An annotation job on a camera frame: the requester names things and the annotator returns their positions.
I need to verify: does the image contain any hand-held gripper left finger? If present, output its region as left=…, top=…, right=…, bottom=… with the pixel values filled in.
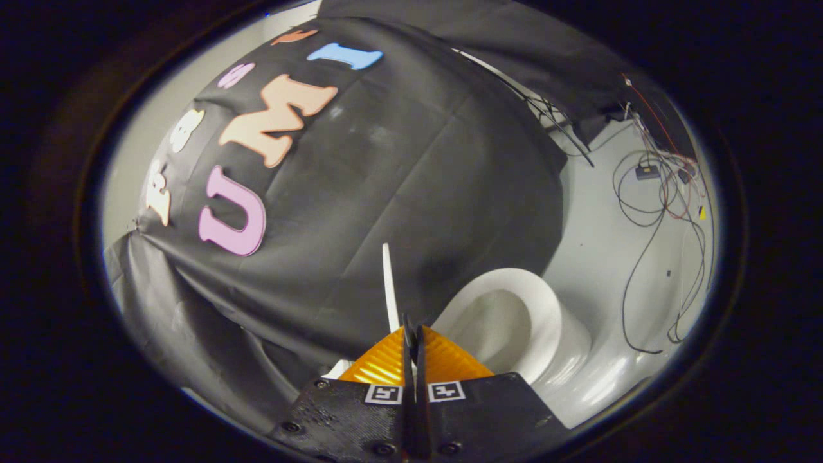
left=270, top=315, right=415, bottom=462

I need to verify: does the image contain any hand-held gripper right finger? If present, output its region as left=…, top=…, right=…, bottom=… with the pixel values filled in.
left=415, top=325, right=570, bottom=462

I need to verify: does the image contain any white toilet lid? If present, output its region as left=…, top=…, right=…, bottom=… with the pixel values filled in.
left=321, top=243, right=402, bottom=380

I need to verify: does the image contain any white toilet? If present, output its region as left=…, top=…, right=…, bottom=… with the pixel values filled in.
left=432, top=268, right=669, bottom=429

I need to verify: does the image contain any black backdrop cloth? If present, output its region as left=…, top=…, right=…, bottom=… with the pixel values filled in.
left=106, top=0, right=644, bottom=433

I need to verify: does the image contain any black tripod stand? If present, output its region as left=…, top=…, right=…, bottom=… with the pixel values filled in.
left=514, top=90, right=595, bottom=168

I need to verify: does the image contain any black floor cable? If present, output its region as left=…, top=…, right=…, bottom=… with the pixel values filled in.
left=611, top=151, right=708, bottom=356

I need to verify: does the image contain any red cable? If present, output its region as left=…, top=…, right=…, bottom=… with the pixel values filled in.
left=620, top=73, right=703, bottom=221

